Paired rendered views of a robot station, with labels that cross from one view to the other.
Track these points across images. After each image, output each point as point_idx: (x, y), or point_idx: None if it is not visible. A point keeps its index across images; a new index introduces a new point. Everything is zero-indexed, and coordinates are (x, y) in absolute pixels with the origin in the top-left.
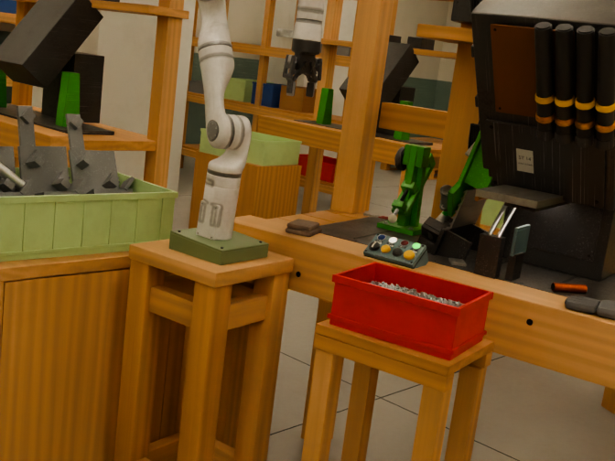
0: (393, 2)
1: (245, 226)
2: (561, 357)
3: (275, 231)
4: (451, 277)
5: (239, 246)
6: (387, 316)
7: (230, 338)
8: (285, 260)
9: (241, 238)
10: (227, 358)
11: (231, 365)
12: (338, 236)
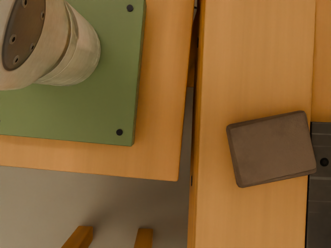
0: None
1: (203, 31)
2: None
3: (209, 108)
4: None
5: (45, 130)
6: None
7: (190, 58)
8: (150, 178)
9: (103, 91)
10: (189, 61)
11: (188, 70)
12: (316, 215)
